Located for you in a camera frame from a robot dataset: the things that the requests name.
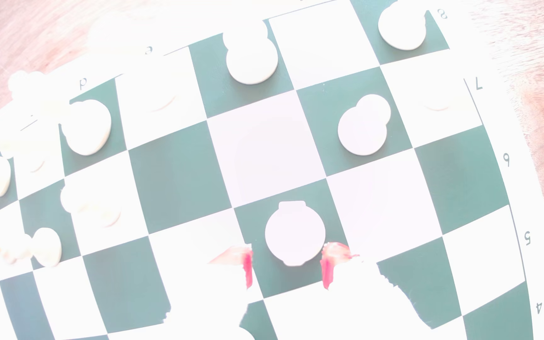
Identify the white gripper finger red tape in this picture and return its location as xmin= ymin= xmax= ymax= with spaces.
xmin=320 ymin=242 xmax=439 ymax=340
xmin=159 ymin=245 xmax=255 ymax=340

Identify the green and cream chess mat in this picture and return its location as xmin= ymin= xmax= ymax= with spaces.
xmin=0 ymin=0 xmax=544 ymax=340

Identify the white queen piece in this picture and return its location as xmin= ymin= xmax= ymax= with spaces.
xmin=8 ymin=71 xmax=112 ymax=156

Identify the white king piece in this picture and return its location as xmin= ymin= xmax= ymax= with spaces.
xmin=88 ymin=14 xmax=180 ymax=113

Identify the white bishop piece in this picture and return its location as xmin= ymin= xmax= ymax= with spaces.
xmin=222 ymin=21 xmax=279 ymax=86
xmin=0 ymin=132 xmax=48 ymax=174

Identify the white rook piece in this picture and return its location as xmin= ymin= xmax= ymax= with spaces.
xmin=378 ymin=0 xmax=428 ymax=51

